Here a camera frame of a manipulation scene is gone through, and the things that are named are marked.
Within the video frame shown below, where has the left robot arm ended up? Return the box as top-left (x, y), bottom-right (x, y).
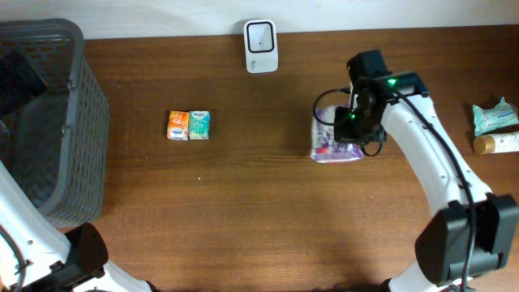
top-left (1, 165), bottom-right (157, 291)

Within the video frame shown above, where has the white lotion tube gold cap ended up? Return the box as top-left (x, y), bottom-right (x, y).
top-left (473, 131), bottom-right (519, 155)

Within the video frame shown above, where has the teal green snack packet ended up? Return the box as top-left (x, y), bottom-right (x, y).
top-left (472, 97), bottom-right (518, 136)

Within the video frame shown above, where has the grey plastic mesh basket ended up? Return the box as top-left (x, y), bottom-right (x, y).
top-left (1, 19), bottom-right (110, 227)

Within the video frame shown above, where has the right black cable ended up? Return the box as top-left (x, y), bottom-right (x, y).
top-left (311, 87), bottom-right (478, 292)

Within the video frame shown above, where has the teal tissue pocket pack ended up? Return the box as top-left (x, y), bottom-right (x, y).
top-left (189, 111), bottom-right (210, 140)

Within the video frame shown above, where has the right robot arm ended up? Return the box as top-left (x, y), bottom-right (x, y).
top-left (332, 49), bottom-right (518, 291)

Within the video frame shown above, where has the orange snack packet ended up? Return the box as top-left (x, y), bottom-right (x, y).
top-left (166, 111), bottom-right (190, 140)

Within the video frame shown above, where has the red purple snack packet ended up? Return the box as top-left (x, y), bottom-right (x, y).
top-left (310, 118), bottom-right (363, 163)

